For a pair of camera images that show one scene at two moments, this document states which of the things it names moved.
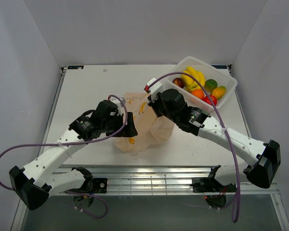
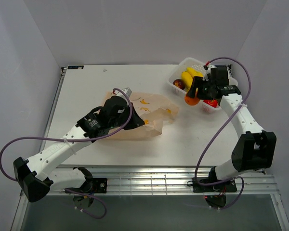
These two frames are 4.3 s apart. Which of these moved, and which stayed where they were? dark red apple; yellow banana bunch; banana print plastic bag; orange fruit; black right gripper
Moved: orange fruit; black right gripper; banana print plastic bag
Stayed: yellow banana bunch; dark red apple
